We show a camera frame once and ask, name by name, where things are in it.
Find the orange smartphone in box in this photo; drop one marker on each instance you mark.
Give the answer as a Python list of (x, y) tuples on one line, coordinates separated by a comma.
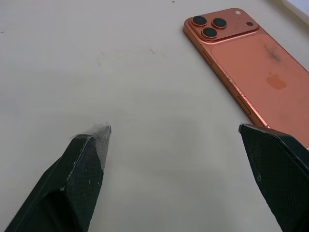
[(295, 6)]

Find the orange smartphone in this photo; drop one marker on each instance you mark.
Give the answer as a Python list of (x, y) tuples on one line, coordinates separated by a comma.
[(260, 72), (295, 6)]

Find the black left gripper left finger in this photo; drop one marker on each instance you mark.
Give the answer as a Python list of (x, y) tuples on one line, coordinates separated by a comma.
[(72, 183)]

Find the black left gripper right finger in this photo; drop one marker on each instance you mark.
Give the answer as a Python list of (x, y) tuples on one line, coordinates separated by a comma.
[(277, 174)]

